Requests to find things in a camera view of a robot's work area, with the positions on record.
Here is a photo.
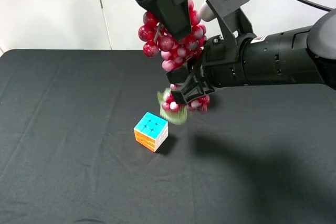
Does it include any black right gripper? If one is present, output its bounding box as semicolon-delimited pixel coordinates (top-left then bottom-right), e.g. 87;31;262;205
166;34;259;105

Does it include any red artificial grape bunch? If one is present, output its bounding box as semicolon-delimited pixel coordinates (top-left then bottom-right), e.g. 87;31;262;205
138;0;210;125

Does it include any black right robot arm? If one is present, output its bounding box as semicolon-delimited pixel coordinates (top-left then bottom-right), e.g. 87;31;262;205
167;10;335;105

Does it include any multicoloured puzzle cube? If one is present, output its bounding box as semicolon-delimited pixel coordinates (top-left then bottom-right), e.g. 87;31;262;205
134;112;168;152

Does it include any black tablecloth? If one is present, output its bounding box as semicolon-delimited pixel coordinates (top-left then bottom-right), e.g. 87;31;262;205
1;50;335;223

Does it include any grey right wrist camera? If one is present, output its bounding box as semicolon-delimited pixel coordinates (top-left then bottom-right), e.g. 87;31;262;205
199;0;254;49

